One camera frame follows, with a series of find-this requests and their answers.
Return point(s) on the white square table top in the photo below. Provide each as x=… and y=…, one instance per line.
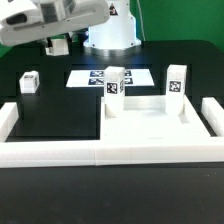
x=144, y=118

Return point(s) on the white U-shaped obstacle fence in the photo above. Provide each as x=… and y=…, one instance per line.
x=105, y=152

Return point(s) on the white marker sheet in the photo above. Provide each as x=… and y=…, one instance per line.
x=95, y=78

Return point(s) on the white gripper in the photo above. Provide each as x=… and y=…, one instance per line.
x=24, y=21

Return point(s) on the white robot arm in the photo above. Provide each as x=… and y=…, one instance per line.
x=110, y=26

